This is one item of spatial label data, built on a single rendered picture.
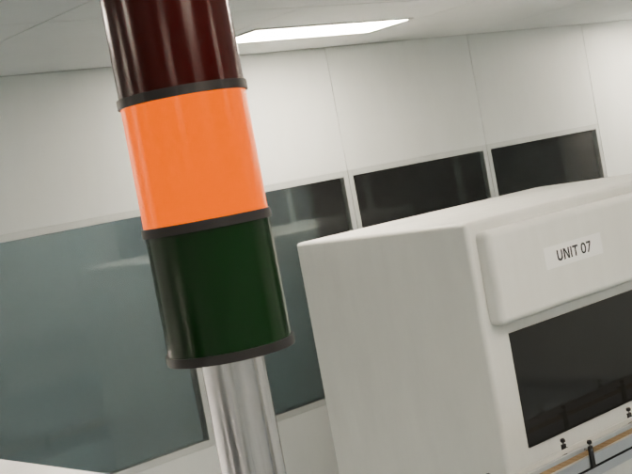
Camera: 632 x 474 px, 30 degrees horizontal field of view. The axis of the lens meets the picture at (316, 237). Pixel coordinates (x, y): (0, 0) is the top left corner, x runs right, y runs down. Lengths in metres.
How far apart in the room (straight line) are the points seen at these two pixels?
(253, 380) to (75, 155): 5.21
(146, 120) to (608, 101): 8.25
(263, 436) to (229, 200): 0.09
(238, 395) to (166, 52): 0.13
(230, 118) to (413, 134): 6.64
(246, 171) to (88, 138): 5.26
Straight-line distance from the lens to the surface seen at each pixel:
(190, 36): 0.44
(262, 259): 0.44
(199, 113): 0.44
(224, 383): 0.45
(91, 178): 5.68
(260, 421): 0.46
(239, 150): 0.44
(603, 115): 8.58
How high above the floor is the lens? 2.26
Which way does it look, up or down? 3 degrees down
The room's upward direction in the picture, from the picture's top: 10 degrees counter-clockwise
